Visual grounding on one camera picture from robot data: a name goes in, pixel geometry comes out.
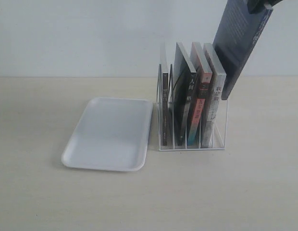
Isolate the dark blue moon book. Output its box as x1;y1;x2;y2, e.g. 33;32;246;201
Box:
213;0;273;100

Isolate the red and teal book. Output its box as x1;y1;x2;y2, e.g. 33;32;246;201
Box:
187;42;212;146

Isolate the black spine book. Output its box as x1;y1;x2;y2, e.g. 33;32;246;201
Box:
173;42;197;146

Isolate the white grey spine book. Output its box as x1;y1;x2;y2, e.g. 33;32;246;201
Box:
201;43;226;148

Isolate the thin dark brown book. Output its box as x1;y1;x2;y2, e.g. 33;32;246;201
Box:
159;42;169;147

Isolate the white plastic tray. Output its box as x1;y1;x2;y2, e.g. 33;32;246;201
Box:
61;97;153;172

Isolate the white wire book rack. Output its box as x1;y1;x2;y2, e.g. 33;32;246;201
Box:
156;64;229;152

